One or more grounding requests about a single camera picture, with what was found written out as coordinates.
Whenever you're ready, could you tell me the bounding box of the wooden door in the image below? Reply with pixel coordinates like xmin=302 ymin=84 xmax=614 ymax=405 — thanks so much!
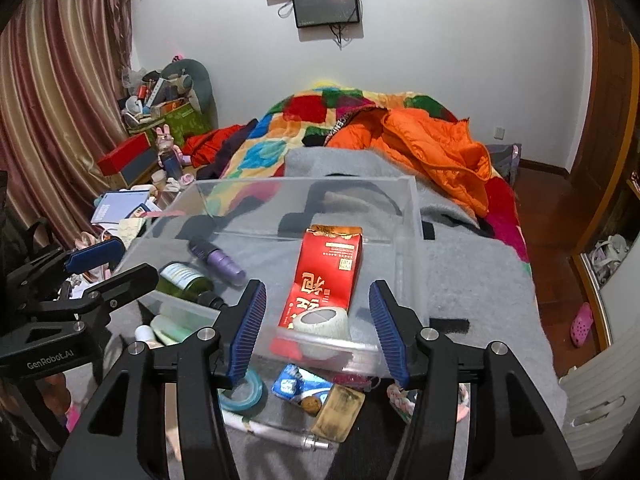
xmin=565 ymin=0 xmax=640 ymax=186

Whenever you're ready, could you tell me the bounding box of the small black wall monitor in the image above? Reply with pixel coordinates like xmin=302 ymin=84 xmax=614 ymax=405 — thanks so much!
xmin=291 ymin=0 xmax=362 ymax=29

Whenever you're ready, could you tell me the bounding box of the white slatted panel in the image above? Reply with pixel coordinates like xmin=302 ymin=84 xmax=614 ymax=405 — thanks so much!
xmin=559 ymin=340 xmax=640 ymax=471

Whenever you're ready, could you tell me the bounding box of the white tape roll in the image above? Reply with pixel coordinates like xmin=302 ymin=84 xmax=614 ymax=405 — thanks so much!
xmin=290 ymin=307 xmax=351 ymax=356

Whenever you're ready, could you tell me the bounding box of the white pen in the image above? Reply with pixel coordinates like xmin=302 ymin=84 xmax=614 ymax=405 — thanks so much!
xmin=222 ymin=410 xmax=333 ymax=453

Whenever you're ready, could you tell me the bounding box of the orange puffer jacket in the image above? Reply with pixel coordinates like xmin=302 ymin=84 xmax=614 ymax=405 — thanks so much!
xmin=325 ymin=107 xmax=493 ymax=218

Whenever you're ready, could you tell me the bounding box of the striped red gold curtain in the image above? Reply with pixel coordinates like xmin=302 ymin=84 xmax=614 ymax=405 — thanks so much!
xmin=0 ymin=0 xmax=136 ymax=251

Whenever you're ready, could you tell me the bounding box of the wooden wardrobe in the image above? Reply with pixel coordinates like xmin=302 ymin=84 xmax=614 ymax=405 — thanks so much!
xmin=570 ymin=175 xmax=640 ymax=351

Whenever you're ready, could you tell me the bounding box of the purple bottle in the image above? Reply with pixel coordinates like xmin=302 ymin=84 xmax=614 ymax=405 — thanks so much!
xmin=187 ymin=239 xmax=247 ymax=287

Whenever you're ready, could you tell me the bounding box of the green gift bag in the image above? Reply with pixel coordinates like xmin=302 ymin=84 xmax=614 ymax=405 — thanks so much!
xmin=162 ymin=102 xmax=213 ymax=141

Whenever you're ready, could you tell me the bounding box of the clear plastic storage box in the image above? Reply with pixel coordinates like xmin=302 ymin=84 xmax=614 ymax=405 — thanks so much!
xmin=112 ymin=175 xmax=431 ymax=378

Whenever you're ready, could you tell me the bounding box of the blue foil packet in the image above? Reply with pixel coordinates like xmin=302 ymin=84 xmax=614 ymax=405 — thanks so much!
xmin=271 ymin=364 xmax=335 ymax=406

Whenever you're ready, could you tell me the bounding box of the black monitor cable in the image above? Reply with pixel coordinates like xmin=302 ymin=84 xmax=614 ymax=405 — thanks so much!
xmin=330 ymin=22 xmax=352 ymax=51

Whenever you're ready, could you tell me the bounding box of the pale green jar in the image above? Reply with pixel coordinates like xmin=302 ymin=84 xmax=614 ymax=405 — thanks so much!
xmin=150 ymin=315 xmax=196 ymax=346

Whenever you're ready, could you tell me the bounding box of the small white bottle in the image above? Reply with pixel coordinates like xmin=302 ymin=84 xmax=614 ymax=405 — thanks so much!
xmin=135 ymin=325 xmax=166 ymax=351

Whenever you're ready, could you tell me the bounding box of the grey plush pillow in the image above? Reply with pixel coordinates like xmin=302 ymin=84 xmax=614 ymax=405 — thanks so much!
xmin=160 ymin=59 xmax=217 ymax=126

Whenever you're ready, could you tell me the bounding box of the teal tape roll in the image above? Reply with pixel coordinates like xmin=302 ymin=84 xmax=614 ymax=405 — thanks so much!
xmin=217 ymin=367 xmax=265 ymax=413

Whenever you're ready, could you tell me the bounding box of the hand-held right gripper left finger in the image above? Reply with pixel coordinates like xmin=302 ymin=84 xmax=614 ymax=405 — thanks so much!
xmin=50 ymin=280 xmax=268 ymax=480

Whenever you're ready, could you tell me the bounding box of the colourful patchwork blanket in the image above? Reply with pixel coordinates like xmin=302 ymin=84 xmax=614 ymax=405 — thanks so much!
xmin=220 ymin=80 xmax=531 ymax=261

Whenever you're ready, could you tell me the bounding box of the dark green glass bottle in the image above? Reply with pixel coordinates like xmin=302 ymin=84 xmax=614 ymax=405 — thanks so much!
xmin=156 ymin=261 xmax=228 ymax=311

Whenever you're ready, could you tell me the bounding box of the red rectangular box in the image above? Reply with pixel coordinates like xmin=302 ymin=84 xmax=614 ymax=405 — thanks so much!
xmin=96 ymin=134 xmax=153 ymax=177

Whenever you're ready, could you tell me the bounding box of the pink clog shoe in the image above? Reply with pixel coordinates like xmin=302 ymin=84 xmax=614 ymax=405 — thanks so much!
xmin=570 ymin=302 xmax=595 ymax=348

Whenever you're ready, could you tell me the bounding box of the red paper packet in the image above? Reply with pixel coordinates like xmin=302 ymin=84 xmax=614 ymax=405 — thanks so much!
xmin=277 ymin=225 xmax=365 ymax=333

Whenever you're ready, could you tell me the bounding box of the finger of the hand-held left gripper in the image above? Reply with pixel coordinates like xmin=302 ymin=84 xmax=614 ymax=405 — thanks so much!
xmin=10 ymin=237 xmax=126 ymax=302
xmin=75 ymin=262 xmax=160 ymax=333

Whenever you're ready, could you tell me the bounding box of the pink rabbit toy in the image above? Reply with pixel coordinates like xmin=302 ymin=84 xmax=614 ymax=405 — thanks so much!
xmin=156 ymin=125 xmax=183 ymax=181

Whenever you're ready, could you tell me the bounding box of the red jacket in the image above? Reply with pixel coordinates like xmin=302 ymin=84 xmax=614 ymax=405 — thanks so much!
xmin=182 ymin=127 xmax=251 ymax=168

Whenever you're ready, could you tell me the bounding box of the pink white braided rope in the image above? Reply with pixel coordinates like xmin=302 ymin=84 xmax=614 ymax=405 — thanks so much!
xmin=386 ymin=380 xmax=471 ymax=421

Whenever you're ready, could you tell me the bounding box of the dark grey bag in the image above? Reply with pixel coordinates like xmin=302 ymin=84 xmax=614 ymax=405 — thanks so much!
xmin=485 ymin=142 xmax=523 ymax=186

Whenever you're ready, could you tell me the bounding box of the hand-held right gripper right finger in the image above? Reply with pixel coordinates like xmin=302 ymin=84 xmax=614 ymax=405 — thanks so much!
xmin=369 ymin=280 xmax=581 ymax=480

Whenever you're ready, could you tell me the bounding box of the white handbag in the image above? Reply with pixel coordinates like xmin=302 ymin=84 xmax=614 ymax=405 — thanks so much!
xmin=590 ymin=234 xmax=631 ymax=281

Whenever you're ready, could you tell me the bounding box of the blue grey box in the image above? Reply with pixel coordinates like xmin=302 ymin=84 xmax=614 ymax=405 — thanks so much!
xmin=120 ymin=149 xmax=161 ymax=188

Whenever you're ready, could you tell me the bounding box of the blue notebook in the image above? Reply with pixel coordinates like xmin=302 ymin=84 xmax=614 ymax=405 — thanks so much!
xmin=91 ymin=189 xmax=151 ymax=226

